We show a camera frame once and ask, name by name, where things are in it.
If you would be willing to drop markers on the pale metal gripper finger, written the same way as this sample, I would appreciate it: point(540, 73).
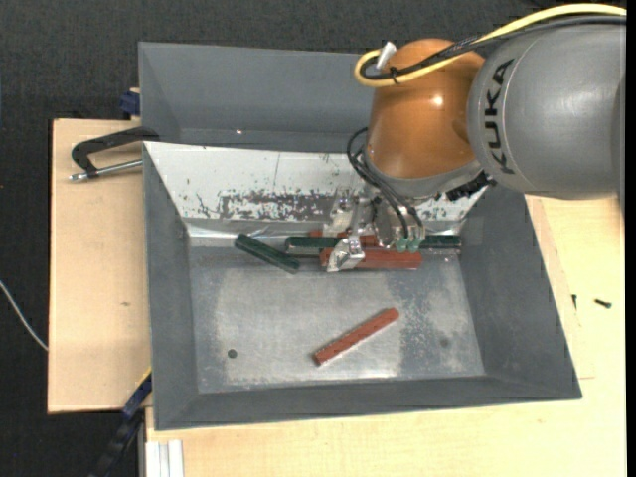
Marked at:
point(345, 259)

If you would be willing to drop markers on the dark green flat block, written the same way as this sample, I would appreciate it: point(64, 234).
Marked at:
point(442, 241)
point(310, 245)
point(268, 254)

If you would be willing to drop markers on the grey metal bin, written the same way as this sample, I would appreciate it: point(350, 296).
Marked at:
point(278, 316)

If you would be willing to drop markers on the small black screw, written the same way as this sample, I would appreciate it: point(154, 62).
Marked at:
point(603, 304)
point(574, 302)

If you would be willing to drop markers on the pale cardboard board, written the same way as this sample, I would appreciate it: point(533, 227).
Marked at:
point(94, 266)

